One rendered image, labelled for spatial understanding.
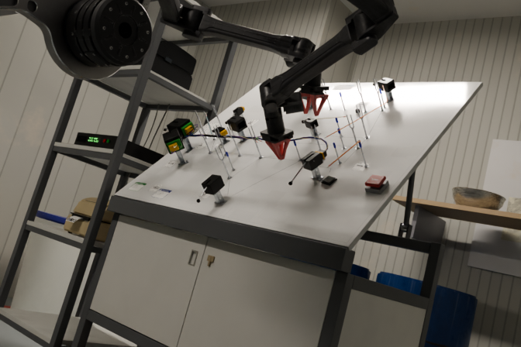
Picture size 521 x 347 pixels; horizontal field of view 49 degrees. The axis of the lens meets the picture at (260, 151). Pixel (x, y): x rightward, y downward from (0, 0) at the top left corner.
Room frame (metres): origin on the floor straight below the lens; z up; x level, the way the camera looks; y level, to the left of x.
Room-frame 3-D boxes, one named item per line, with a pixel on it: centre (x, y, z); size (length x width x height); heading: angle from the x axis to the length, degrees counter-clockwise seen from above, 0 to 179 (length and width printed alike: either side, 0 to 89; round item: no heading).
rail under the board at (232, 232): (2.05, 0.11, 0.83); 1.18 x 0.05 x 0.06; 47
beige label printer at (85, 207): (2.73, 0.60, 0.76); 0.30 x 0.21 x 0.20; 140
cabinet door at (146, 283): (2.26, 0.29, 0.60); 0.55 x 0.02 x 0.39; 47
